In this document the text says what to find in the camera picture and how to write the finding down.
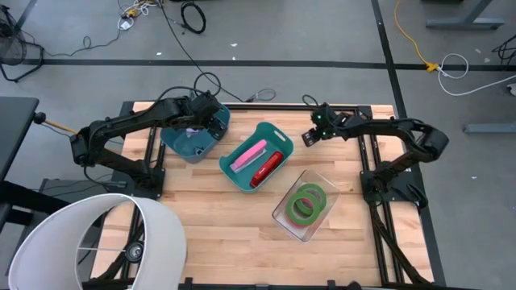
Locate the clear plastic bin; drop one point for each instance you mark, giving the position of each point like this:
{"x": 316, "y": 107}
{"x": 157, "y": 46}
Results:
{"x": 326, "y": 189}

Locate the white power adapter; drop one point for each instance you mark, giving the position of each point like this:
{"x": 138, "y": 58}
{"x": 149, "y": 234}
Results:
{"x": 126, "y": 25}

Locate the white rounded object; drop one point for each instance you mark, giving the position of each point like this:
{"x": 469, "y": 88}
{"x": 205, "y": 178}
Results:
{"x": 513, "y": 89}

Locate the grey straight desk foot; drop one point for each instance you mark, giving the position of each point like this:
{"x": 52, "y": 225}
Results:
{"x": 492, "y": 128}

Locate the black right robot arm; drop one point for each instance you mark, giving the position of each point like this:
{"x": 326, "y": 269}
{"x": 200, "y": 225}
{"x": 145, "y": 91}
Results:
{"x": 383, "y": 125}

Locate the white lamp shade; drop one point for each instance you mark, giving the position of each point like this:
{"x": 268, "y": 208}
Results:
{"x": 165, "y": 241}

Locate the light teal plastic bin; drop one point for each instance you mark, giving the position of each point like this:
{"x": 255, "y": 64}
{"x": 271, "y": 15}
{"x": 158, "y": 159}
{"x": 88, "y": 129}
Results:
{"x": 278, "y": 141}

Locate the black desk top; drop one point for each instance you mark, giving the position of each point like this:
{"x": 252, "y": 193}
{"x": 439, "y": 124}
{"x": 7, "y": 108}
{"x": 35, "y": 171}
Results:
{"x": 14, "y": 129}

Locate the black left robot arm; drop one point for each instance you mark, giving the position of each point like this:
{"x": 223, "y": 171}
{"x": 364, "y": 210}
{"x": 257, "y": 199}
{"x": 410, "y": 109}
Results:
{"x": 137, "y": 117}

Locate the wooden stick black knob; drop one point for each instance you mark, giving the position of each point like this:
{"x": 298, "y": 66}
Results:
{"x": 39, "y": 117}

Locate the dark teal plastic bin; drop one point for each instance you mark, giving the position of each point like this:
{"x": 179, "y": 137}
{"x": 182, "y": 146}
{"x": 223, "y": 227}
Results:
{"x": 181, "y": 147}

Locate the red stapler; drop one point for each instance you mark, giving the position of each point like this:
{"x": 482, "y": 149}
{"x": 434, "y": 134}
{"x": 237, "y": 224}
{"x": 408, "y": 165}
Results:
{"x": 266, "y": 169}

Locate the grey T-shaped desk foot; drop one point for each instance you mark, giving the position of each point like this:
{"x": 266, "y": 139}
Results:
{"x": 463, "y": 23}

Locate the black desk leg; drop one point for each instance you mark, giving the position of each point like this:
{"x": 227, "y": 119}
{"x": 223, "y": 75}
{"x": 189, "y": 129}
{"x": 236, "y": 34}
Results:
{"x": 28, "y": 197}

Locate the pink stapler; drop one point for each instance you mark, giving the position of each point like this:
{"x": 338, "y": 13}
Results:
{"x": 250, "y": 154}

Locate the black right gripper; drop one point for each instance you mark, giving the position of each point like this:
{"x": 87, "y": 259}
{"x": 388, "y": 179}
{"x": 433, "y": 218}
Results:
{"x": 328, "y": 127}

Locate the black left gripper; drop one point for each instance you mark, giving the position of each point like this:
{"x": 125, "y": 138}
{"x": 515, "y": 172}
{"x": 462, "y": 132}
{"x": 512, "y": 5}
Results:
{"x": 207, "y": 110}

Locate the black floor fan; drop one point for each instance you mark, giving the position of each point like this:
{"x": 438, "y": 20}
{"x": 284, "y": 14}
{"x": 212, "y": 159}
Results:
{"x": 8, "y": 36}

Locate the black aluminium table frame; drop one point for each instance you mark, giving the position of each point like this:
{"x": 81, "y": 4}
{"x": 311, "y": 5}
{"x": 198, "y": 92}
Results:
{"x": 262, "y": 107}

